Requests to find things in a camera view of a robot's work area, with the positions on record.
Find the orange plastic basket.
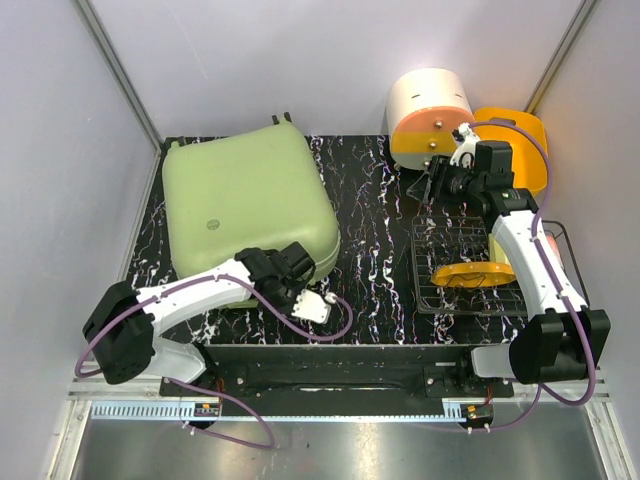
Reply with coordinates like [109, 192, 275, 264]
[474, 107, 548, 196]

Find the white cylindrical drawer cabinet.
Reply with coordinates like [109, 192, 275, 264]
[385, 68, 474, 170]

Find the yellow plate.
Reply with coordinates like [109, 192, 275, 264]
[431, 262, 516, 289]

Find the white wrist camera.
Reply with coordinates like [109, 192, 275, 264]
[449, 123, 480, 169]
[291, 289, 337, 324]

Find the green hard-shell suitcase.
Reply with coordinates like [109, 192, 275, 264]
[162, 114, 341, 283]

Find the black wire rack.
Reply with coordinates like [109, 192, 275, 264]
[411, 210, 589, 318]

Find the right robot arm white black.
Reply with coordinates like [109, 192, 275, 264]
[418, 141, 611, 397]

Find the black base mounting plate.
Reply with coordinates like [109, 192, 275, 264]
[190, 345, 514, 399]

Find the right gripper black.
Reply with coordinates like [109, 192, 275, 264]
[405, 154, 484, 208]

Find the pink white cup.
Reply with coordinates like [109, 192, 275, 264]
[546, 233, 565, 270]

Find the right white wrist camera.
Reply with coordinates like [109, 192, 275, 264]
[449, 123, 480, 169]

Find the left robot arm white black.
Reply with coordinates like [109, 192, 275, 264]
[82, 242, 330, 396]

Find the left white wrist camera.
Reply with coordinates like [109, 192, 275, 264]
[291, 289, 337, 324]

